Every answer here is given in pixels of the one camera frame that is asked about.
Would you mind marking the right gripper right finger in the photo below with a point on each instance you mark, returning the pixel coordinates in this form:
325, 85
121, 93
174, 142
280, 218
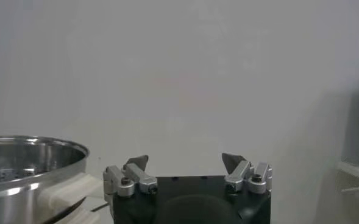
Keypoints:
243, 178

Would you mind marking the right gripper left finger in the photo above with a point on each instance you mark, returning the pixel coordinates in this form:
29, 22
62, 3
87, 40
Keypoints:
130, 182

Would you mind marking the stainless steel steamer basket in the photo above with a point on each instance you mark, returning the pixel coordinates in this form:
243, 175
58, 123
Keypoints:
8, 201

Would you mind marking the white electric cooking pot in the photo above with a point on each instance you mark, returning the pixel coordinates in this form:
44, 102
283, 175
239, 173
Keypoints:
69, 188

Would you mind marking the white side table with laptop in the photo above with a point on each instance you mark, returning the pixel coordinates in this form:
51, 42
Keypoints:
356, 172

